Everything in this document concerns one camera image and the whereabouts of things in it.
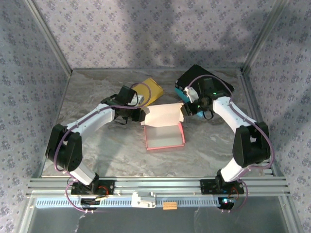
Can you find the pink paper box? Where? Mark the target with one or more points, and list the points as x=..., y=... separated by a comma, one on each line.
x=162, y=114

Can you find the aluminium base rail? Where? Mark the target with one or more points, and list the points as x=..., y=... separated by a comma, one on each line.
x=158, y=184

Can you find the white connector block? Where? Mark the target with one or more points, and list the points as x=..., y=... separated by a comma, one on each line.
x=143, y=201

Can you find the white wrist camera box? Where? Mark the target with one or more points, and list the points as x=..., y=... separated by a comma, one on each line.
x=138, y=100
x=191, y=94

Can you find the aluminium left side rail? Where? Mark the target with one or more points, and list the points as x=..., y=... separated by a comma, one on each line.
x=56, y=114

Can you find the aluminium right side rail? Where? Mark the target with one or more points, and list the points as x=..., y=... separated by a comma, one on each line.
x=253, y=102

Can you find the light blue tube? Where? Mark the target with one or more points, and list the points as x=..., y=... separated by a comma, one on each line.
x=181, y=94

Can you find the grey metal bottom panel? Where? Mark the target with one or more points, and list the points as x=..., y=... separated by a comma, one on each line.
x=158, y=221

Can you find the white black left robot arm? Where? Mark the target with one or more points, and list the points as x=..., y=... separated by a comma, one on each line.
x=92, y=119

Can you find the aluminium right corner post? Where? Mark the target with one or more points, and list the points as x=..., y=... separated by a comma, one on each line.
x=264, y=36

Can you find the orange terminal block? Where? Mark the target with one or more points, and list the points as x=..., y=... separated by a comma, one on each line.
x=170, y=206

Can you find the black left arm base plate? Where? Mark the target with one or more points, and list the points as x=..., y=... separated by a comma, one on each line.
x=110, y=188

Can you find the yellow paper box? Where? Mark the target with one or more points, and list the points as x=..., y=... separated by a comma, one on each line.
x=153, y=88

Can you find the aluminium corner post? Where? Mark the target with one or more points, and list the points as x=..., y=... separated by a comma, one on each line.
x=49, y=36
x=264, y=36

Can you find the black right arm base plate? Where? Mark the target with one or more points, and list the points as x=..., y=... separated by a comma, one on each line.
x=206, y=187

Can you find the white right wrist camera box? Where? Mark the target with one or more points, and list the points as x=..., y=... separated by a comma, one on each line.
x=191, y=94

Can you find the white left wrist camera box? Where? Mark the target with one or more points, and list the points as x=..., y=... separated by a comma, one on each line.
x=138, y=100

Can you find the aluminium back rail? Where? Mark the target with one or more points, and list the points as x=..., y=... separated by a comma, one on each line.
x=145, y=70

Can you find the black hard case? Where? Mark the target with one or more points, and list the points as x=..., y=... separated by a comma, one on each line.
x=188, y=75

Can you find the aluminium left corner post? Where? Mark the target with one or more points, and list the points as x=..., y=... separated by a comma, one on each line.
x=49, y=36

